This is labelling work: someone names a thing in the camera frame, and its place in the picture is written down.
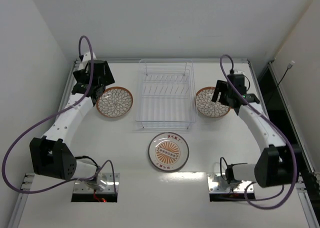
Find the floral brown-rim plate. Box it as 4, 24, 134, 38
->
95, 86, 134, 118
195, 86, 231, 118

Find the orange sunburst plate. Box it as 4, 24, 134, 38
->
147, 132, 190, 173

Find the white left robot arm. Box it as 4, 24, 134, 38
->
29, 52, 115, 186

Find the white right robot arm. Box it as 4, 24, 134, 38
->
212, 70, 302, 188

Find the clear wire dish rack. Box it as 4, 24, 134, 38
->
136, 58, 198, 130

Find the black cable with white plug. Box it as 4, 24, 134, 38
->
264, 60, 296, 106

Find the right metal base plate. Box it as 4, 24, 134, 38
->
207, 173, 251, 195

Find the metal base plate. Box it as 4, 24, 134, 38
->
72, 173, 120, 195
207, 173, 251, 195

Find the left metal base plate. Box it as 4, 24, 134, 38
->
72, 173, 120, 195

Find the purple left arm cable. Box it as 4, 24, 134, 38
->
1, 35, 116, 196

